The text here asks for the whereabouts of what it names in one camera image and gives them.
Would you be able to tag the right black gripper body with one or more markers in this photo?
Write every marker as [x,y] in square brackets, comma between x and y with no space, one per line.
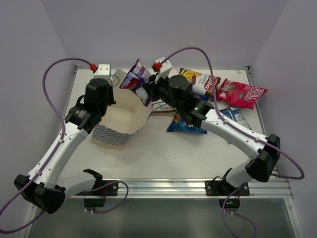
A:
[162,90]

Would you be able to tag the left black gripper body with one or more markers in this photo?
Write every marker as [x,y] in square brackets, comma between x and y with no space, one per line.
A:
[109,92]

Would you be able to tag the orange snack packet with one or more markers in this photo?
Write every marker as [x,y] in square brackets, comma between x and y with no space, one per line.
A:
[162,107]

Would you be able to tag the purple snack packet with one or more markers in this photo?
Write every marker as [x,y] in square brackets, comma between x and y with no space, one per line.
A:
[134,80]

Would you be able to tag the brown cassava chips bag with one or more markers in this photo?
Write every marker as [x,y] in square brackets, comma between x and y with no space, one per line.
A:
[201,83]

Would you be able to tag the blue Doritos chip bag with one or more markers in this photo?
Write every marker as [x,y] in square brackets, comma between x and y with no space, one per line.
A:
[179,125]

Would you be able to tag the blue patterned paper bag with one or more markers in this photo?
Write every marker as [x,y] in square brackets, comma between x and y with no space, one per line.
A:
[122,120]

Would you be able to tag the pink Real snack packet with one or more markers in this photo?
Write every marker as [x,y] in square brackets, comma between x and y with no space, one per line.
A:
[239,95]

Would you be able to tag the blue white snack bag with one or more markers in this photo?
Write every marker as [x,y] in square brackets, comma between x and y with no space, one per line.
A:
[235,114]

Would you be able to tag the dark blue chip bag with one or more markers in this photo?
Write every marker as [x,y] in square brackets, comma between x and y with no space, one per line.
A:
[204,98]

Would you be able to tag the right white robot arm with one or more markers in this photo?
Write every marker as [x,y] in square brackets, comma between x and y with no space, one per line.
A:
[262,151]

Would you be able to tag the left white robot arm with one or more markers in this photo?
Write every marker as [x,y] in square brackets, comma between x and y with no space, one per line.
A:
[43,186]

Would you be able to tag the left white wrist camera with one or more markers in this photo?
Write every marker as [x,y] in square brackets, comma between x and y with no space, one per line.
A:
[104,72]

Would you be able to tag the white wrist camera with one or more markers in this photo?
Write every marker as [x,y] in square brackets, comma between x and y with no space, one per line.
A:
[162,67]
[104,72]

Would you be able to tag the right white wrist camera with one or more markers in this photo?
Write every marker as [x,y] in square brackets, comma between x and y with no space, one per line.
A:
[162,67]

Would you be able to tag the left black base bracket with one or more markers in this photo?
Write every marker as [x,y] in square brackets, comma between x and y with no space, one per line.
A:
[97,199]

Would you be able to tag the black base bracket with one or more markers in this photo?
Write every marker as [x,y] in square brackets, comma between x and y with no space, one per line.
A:
[97,199]
[217,187]

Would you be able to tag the aluminium mounting rail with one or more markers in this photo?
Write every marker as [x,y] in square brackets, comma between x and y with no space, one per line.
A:
[196,189]

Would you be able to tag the right black base bracket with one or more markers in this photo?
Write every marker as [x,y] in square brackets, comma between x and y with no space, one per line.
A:
[217,187]

